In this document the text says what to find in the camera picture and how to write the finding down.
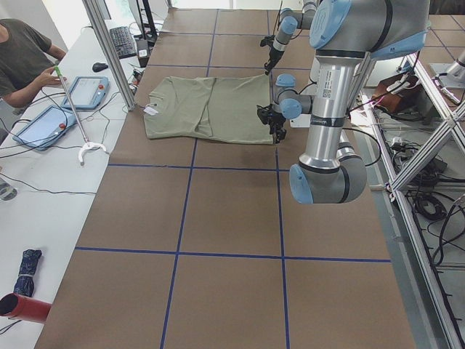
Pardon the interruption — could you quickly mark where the grabber reach stick tool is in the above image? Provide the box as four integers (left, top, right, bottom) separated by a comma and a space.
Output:
54, 65, 108, 167

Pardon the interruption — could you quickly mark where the blue teach pendant far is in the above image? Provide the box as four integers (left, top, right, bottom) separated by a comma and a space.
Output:
65, 76, 109, 111

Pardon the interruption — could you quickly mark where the brown paper table cover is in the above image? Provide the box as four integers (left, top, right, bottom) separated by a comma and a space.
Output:
34, 9, 419, 349

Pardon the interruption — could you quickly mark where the seated person in olive shirt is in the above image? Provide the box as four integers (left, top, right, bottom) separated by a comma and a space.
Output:
1, 18, 66, 108

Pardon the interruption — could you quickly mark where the black computer keyboard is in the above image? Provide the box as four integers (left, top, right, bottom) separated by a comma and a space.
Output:
109, 26, 137, 59

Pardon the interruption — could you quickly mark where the red cylinder tube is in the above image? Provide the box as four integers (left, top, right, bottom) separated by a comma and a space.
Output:
1, 293, 52, 324

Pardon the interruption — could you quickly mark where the olive green long-sleeve shirt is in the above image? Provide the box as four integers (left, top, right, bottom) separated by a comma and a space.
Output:
144, 74, 273, 145

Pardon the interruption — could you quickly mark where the folded dark blue umbrella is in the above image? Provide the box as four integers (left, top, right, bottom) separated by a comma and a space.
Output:
13, 249, 42, 297

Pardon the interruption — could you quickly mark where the black computer mouse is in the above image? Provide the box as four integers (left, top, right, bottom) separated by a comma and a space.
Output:
92, 63, 108, 73

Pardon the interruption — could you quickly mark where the aluminium frame post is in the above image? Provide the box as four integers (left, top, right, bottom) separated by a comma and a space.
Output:
82, 0, 136, 111

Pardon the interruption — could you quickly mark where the blue teach pendant near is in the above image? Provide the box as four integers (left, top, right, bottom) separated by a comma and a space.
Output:
12, 105, 76, 151

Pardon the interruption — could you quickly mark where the white Miniso price tag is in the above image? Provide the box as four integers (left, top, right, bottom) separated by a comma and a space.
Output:
144, 105, 158, 116

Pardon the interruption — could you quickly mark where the blue teach pendant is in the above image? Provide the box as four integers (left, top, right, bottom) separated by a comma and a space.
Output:
12, 105, 76, 151
65, 76, 109, 111

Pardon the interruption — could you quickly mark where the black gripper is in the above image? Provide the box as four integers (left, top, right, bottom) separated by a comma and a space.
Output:
260, 35, 283, 76
256, 105, 287, 145

